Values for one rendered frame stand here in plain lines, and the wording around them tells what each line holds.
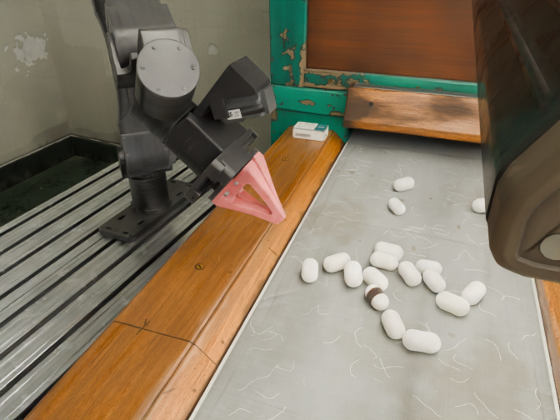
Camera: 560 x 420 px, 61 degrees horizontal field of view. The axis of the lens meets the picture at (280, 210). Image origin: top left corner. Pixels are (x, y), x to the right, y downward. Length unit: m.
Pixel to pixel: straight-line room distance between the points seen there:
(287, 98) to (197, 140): 0.47
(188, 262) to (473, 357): 0.32
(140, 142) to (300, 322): 0.40
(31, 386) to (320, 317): 0.33
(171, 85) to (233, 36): 1.63
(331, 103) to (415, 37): 0.19
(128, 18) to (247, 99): 0.17
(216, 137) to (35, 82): 2.27
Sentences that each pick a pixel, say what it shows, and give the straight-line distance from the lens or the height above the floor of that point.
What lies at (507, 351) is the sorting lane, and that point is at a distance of 0.54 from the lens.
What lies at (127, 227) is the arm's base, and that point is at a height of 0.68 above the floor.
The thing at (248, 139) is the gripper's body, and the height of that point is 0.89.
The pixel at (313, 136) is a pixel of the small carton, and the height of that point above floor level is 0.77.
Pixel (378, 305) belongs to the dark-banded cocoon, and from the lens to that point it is 0.53.
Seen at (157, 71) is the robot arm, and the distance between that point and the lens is 0.46.
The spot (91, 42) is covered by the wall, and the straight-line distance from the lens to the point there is 2.58.
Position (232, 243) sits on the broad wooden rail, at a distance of 0.59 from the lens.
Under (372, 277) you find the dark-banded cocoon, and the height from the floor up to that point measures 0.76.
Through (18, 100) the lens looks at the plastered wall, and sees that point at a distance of 2.68.
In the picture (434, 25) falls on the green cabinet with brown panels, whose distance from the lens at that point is 0.89.
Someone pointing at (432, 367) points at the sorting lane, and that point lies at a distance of 0.50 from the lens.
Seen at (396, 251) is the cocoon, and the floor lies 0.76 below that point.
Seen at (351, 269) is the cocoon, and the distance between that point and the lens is 0.56.
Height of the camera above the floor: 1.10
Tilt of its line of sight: 31 degrees down
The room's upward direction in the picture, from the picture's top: straight up
